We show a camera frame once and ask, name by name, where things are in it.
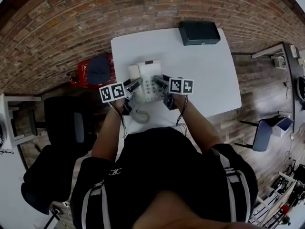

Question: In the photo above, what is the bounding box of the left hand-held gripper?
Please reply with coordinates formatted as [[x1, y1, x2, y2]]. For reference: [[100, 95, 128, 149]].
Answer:
[[99, 77, 143, 116]]

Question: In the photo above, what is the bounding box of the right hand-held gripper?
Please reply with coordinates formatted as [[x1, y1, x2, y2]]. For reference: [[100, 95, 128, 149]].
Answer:
[[152, 74, 194, 111]]

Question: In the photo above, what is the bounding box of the white corded telephone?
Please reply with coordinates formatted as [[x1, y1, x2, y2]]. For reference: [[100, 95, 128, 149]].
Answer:
[[128, 59, 165, 125]]

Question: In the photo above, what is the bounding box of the person's left forearm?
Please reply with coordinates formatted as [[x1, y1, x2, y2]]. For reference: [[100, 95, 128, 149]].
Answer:
[[91, 98, 125, 163]]

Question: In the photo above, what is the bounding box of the person's right forearm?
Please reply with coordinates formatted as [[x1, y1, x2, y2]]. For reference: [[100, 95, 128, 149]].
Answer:
[[175, 94, 224, 155]]

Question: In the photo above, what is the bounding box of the dark blue cap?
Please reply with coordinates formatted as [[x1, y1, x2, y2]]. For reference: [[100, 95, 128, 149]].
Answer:
[[87, 55, 112, 85]]

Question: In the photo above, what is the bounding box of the red fire extinguisher cabinet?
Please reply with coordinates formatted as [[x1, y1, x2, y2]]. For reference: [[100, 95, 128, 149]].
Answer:
[[78, 53, 117, 87]]

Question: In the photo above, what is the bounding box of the red fire extinguisher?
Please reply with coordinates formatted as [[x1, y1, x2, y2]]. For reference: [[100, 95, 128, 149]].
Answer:
[[66, 72, 82, 86]]

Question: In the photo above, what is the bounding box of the dark green box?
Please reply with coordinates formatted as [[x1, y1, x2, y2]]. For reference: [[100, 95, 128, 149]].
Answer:
[[178, 21, 221, 46]]

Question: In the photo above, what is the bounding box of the black office chair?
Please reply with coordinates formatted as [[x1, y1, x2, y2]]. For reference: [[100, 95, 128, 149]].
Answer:
[[20, 96, 97, 216]]

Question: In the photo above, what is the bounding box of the person's torso in black shirt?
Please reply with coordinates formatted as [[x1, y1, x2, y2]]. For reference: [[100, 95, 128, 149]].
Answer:
[[70, 127, 259, 229]]

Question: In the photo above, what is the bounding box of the blue chair with black legs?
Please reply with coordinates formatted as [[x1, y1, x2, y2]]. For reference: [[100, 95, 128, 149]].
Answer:
[[234, 115, 295, 152]]

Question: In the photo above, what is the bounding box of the small white box under desk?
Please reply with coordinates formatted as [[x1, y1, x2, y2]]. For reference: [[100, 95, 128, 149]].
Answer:
[[273, 56, 287, 69]]

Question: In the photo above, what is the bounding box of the white side table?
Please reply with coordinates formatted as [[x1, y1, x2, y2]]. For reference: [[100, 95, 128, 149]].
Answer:
[[0, 93, 42, 149]]

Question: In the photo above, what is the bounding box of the black desk with white legs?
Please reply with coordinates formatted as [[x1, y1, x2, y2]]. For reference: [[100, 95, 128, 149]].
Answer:
[[251, 42, 297, 134]]

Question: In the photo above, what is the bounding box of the white box under chair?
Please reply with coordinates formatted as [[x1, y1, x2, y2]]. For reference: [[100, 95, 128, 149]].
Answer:
[[276, 125, 290, 138]]

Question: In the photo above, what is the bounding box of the round black and white device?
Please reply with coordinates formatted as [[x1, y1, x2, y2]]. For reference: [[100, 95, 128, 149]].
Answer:
[[0, 113, 9, 148]]

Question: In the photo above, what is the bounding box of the black floor stand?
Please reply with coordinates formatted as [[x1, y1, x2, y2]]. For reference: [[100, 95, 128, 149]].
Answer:
[[44, 204, 64, 229]]

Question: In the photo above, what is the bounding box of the white metal rack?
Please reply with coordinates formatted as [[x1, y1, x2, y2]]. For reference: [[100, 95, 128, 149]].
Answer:
[[247, 170, 305, 229]]

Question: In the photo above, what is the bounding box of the black right wrist strap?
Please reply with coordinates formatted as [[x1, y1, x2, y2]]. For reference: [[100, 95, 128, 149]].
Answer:
[[175, 94, 190, 136]]

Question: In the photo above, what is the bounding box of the black wrist strap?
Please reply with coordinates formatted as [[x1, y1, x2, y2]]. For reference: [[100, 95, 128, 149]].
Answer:
[[175, 94, 190, 136], [109, 101, 128, 138]]

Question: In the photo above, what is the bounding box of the black left wrist strap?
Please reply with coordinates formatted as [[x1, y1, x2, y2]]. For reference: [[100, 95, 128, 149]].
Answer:
[[109, 101, 128, 138]]

